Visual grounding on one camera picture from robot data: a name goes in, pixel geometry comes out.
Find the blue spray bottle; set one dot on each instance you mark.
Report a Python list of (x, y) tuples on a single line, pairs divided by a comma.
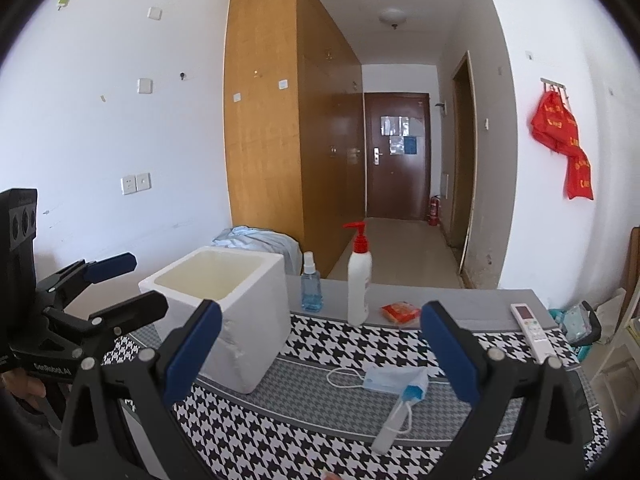
[(310, 295)]

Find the wall hook rack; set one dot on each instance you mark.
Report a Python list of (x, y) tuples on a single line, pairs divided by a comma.
[(552, 82)]

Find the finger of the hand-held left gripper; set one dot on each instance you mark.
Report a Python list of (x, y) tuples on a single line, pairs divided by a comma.
[(140, 305), (110, 266)]

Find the red fire extinguisher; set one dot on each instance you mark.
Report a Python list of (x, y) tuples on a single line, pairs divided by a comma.
[(433, 212)]

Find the red hanging bags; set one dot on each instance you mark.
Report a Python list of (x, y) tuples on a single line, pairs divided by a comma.
[(560, 130)]

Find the white pump bottle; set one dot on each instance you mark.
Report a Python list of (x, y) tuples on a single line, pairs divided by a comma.
[(359, 285)]

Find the clear plastic bag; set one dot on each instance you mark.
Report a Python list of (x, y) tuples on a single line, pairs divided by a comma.
[(575, 322)]

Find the wooden wardrobe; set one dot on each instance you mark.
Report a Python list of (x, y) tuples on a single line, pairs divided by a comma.
[(265, 160)]

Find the wooden side door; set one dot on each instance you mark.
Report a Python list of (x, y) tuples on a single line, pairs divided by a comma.
[(462, 170)]

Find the dark brown entrance door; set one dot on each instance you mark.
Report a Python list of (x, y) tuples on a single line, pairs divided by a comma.
[(395, 190)]

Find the blue face mask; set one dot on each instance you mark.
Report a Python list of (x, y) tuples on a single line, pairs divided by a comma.
[(390, 380)]

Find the ceiling lamp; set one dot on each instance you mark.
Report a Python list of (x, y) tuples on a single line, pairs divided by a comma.
[(392, 17)]

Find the white foam box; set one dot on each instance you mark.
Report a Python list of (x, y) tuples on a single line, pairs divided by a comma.
[(250, 310)]

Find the pale blue bedding bundle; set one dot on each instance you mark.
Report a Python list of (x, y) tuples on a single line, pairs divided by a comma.
[(255, 245)]

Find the red snack packet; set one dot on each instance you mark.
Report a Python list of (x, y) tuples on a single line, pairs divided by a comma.
[(400, 313)]

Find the white wall socket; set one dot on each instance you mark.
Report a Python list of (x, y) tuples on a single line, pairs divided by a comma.
[(128, 184), (143, 181)]

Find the blue door notice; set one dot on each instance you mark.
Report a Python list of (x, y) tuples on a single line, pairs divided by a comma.
[(410, 145)]

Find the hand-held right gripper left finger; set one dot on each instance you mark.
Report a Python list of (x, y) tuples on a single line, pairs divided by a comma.
[(195, 350)]

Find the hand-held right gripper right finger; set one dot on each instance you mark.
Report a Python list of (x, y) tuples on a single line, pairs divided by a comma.
[(445, 350)]

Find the white wall switch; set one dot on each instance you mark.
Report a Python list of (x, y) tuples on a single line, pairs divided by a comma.
[(145, 86), (155, 13)]

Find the wooden planks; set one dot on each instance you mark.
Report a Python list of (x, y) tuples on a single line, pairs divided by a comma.
[(634, 270)]

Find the small white spray tube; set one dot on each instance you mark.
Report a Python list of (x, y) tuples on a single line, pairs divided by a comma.
[(387, 432)]

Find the white door notice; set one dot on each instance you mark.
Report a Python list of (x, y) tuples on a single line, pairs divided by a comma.
[(395, 125)]

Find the person's left hand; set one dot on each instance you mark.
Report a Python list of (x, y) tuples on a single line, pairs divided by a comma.
[(22, 385)]

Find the houndstooth table mat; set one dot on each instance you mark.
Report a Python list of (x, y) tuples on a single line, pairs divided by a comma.
[(310, 440)]

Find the white remote control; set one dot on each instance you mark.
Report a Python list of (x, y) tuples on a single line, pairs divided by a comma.
[(532, 330)]

